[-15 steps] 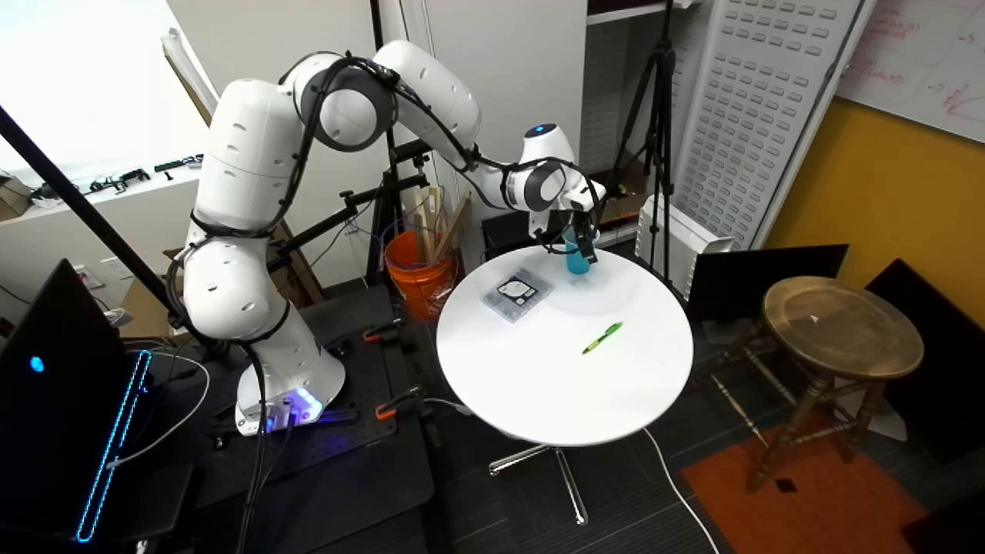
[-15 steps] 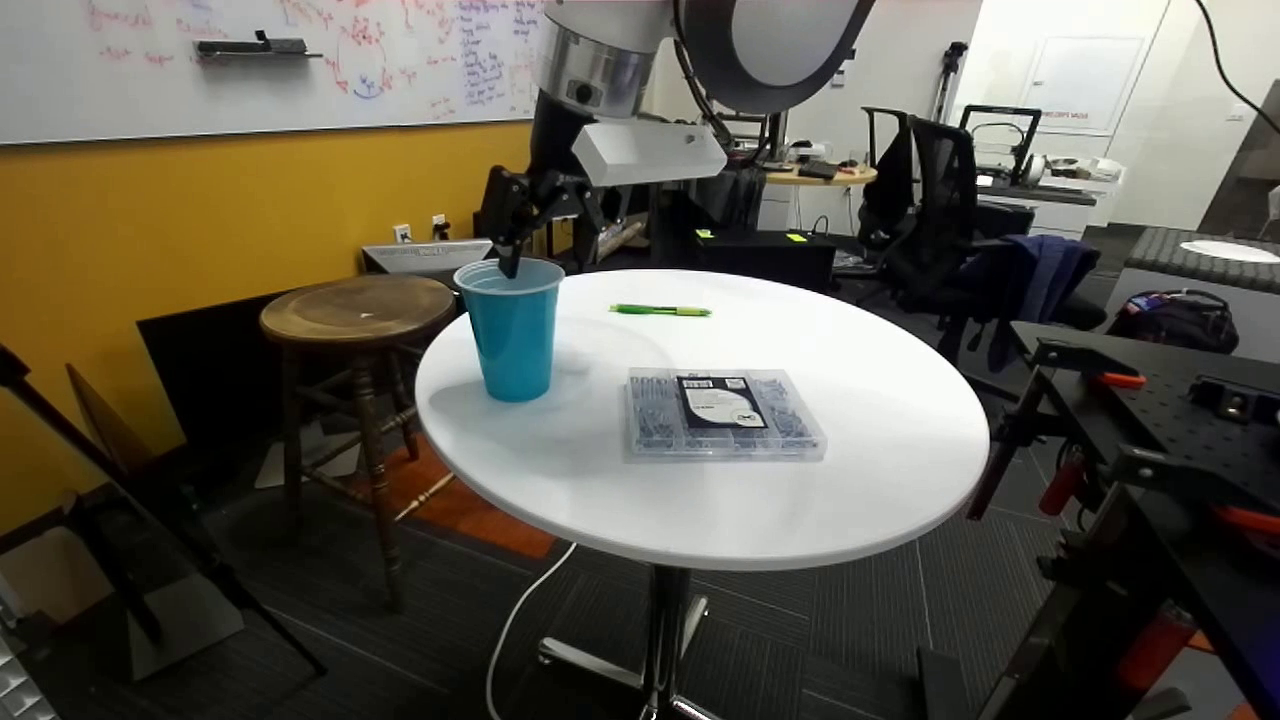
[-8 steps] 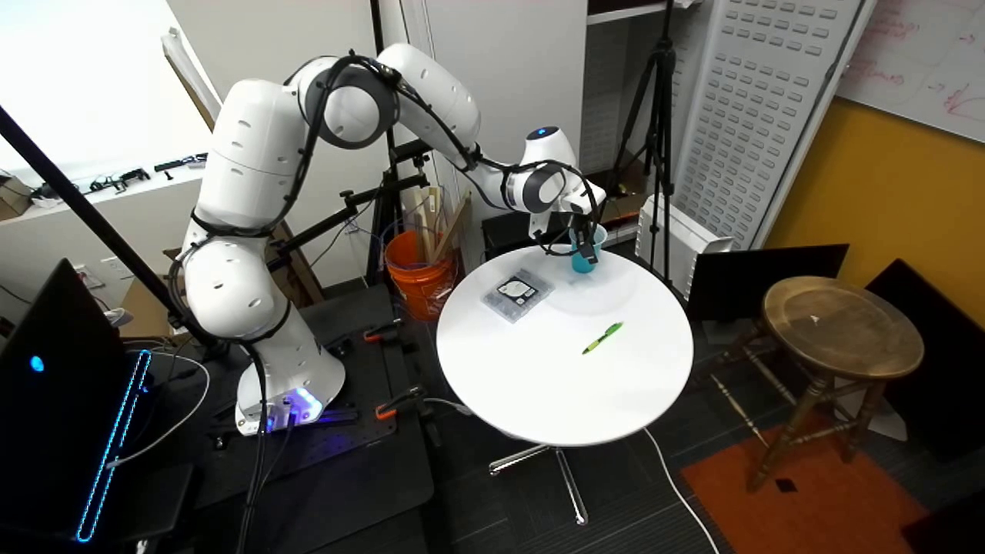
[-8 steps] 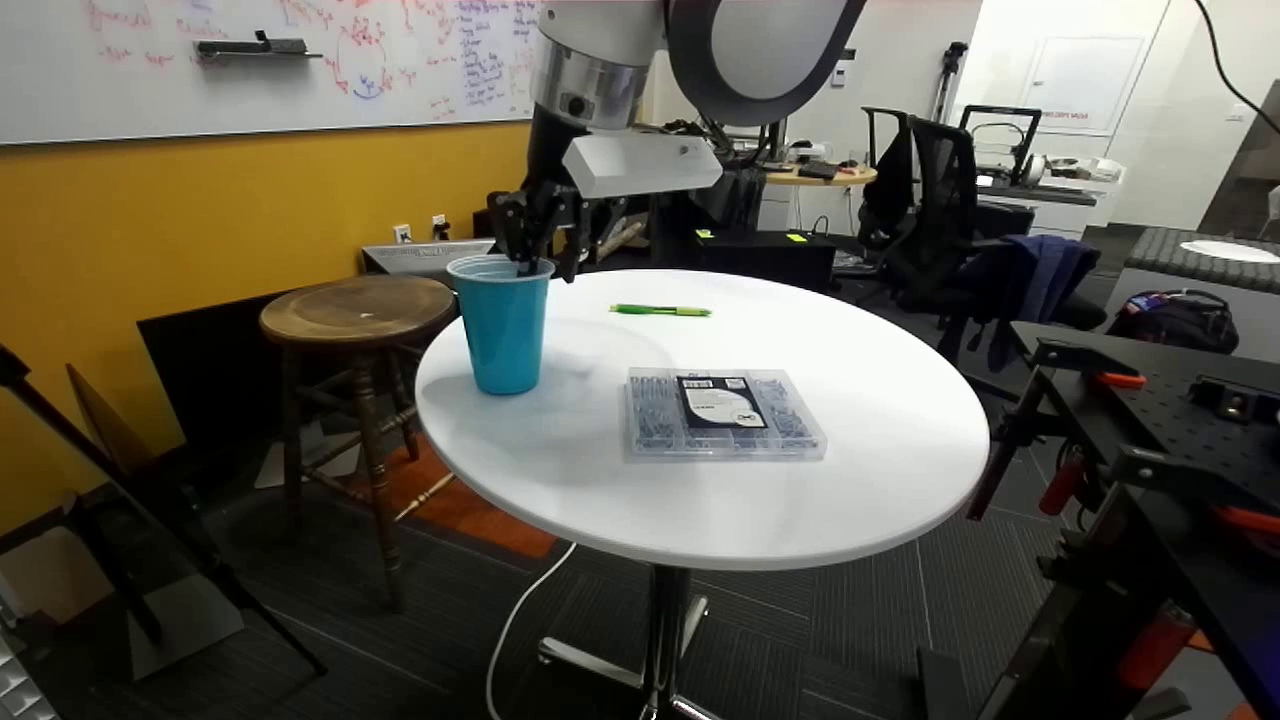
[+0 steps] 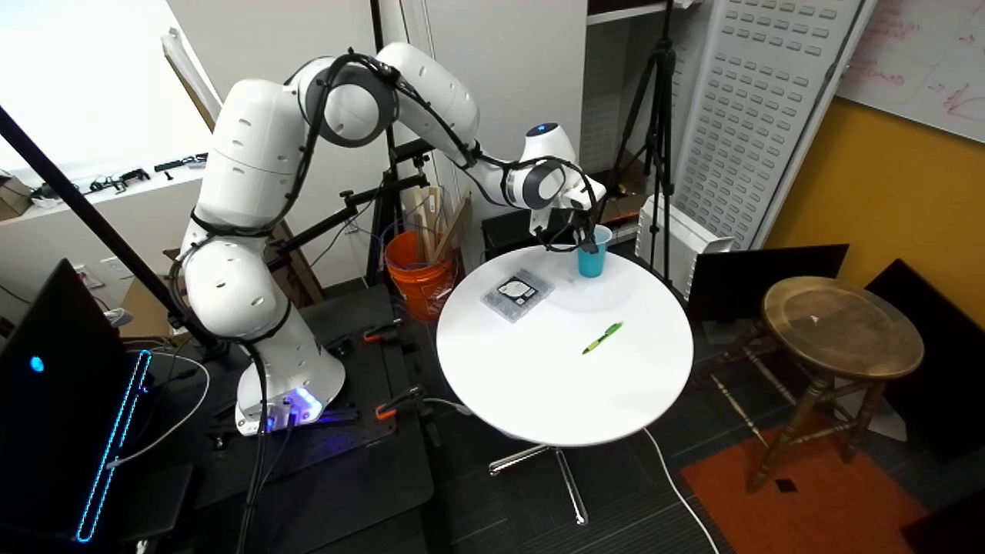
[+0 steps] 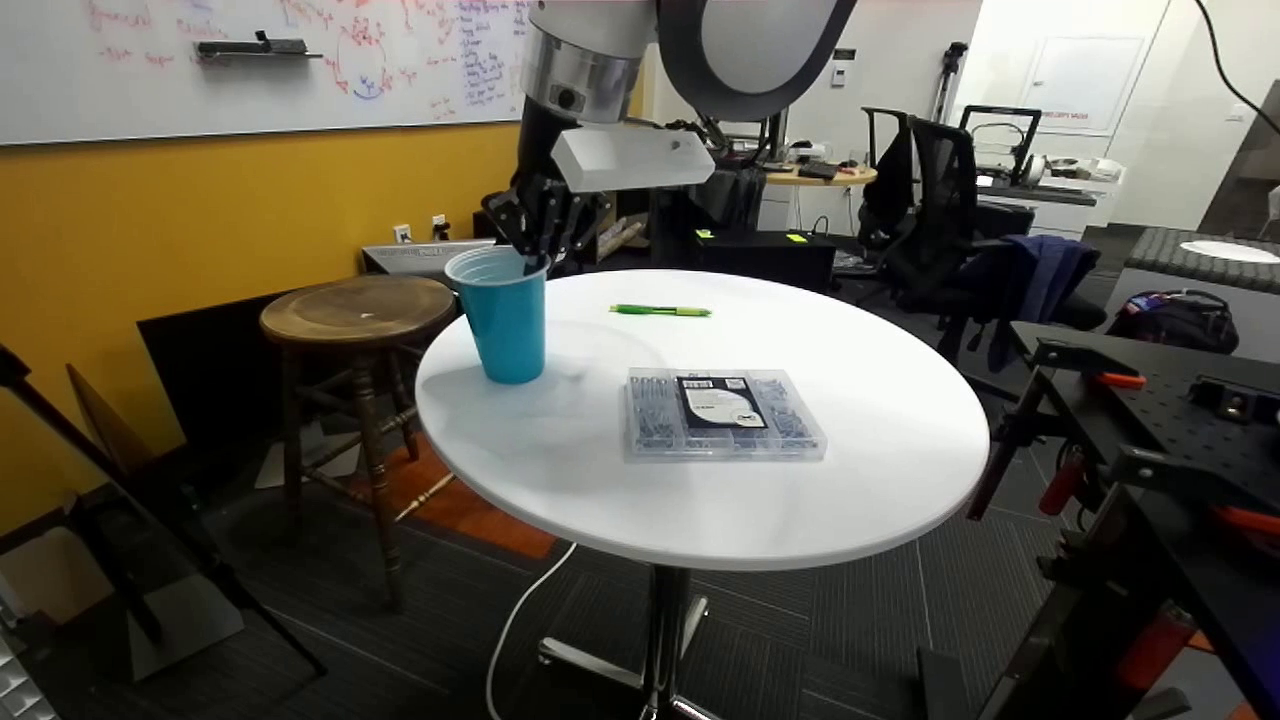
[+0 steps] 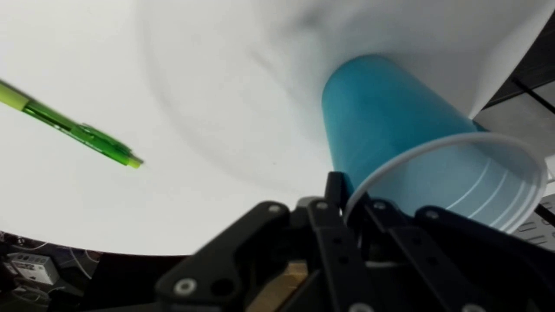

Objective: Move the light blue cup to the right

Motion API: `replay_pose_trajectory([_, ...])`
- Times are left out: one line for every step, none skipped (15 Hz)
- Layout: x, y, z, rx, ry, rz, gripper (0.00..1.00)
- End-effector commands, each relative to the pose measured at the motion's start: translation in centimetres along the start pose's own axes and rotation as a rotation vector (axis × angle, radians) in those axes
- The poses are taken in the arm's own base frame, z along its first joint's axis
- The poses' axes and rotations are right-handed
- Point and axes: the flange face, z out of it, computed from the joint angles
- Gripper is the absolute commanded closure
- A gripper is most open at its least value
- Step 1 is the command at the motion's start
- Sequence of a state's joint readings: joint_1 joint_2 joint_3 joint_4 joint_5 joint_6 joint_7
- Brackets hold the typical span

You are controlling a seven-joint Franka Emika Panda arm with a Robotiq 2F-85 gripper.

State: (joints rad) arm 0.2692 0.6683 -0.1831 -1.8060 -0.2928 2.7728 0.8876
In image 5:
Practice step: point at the white desk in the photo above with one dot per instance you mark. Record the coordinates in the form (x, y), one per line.
(104, 219)

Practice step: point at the orange rug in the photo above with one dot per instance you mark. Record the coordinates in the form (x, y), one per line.
(819, 511)

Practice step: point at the orange black clamp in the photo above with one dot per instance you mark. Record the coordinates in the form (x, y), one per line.
(382, 331)
(396, 404)

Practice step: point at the black diagonal pole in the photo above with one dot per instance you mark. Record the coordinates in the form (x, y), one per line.
(93, 225)

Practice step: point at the wooden stick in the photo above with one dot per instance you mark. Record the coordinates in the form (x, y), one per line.
(423, 219)
(455, 229)

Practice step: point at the orange bucket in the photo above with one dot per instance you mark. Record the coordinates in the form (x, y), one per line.
(417, 283)

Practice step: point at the tall black tripod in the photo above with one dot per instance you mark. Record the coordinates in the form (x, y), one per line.
(660, 104)

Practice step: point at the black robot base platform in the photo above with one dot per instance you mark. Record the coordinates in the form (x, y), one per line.
(340, 471)

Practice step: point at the black computer with blue light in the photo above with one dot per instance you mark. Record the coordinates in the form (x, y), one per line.
(50, 431)

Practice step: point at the whiteboard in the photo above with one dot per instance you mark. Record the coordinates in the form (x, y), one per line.
(926, 64)

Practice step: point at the round brass stool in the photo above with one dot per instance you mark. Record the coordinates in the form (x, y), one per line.
(842, 327)

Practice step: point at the green pen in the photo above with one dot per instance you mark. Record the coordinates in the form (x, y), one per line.
(604, 337)

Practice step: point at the light blue plastic cup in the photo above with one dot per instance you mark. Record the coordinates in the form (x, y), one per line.
(591, 264)

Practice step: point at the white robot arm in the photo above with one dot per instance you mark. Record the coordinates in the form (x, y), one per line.
(251, 154)

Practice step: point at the black camera stand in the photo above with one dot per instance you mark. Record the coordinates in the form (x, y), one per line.
(349, 212)

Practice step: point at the chrome table base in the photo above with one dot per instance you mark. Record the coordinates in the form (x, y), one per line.
(570, 489)

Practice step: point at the large black flat panel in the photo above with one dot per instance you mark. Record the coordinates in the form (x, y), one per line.
(942, 357)

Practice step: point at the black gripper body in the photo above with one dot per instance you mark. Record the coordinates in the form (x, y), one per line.
(570, 223)

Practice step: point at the white perforated panel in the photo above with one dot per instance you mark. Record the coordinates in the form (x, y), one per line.
(758, 104)

